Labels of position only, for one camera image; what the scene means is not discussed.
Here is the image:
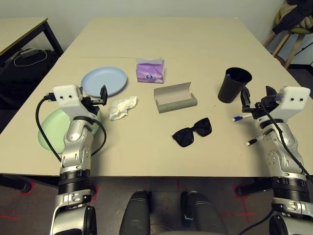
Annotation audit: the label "purple tissue pack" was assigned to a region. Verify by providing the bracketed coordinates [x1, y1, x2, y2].
[135, 57, 166, 83]

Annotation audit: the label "grey robot leg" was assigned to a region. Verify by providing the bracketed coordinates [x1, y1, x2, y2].
[118, 189, 154, 235]
[180, 190, 229, 235]

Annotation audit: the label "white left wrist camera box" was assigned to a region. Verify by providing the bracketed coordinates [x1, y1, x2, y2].
[53, 84, 98, 120]

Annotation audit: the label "white tissue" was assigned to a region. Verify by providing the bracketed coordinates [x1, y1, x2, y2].
[108, 95, 138, 121]

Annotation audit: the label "beige side table black frame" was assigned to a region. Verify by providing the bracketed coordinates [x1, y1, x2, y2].
[0, 17, 65, 58]

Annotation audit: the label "light green plate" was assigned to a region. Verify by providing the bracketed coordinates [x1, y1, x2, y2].
[37, 107, 102, 152]

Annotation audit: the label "wooden stool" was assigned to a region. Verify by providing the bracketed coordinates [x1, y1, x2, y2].
[264, 30, 304, 69]

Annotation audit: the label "black table foot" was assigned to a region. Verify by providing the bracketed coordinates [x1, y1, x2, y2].
[0, 175, 59, 194]
[236, 176, 273, 197]

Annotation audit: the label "grey robot left leg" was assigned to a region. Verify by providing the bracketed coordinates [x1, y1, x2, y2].
[118, 189, 154, 235]

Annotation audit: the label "beige cloth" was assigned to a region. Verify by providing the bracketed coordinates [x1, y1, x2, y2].
[280, 1, 313, 25]

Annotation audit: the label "light blue plate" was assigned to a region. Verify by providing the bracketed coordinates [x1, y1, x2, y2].
[80, 66, 128, 98]

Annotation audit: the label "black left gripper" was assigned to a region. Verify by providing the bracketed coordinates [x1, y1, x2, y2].
[81, 84, 109, 115]

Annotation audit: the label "black sunglasses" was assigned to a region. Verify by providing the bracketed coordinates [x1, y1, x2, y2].
[172, 117, 213, 148]

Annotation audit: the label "white marker blue cap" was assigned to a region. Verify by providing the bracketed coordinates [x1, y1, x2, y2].
[231, 113, 254, 122]

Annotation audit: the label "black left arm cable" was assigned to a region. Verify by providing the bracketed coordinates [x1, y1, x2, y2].
[35, 92, 107, 162]

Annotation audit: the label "thin white cable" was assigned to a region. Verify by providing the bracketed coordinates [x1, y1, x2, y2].
[13, 48, 48, 67]

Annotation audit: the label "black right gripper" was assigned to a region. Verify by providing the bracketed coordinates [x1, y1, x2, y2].
[240, 85, 280, 118]

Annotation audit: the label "black bag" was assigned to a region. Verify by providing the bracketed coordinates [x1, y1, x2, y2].
[0, 47, 59, 103]

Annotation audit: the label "black cup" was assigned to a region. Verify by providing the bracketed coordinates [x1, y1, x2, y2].
[217, 67, 252, 103]

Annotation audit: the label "yellow-green seat cushion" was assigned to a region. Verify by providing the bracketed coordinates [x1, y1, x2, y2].
[275, 9, 313, 35]

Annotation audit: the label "grey robot right leg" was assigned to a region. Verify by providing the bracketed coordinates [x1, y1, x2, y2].
[180, 190, 229, 235]

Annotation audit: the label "grey glasses case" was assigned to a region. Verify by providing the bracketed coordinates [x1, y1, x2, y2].
[153, 81, 198, 114]

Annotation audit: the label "white marker black cap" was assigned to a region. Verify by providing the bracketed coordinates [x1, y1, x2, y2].
[245, 134, 267, 147]

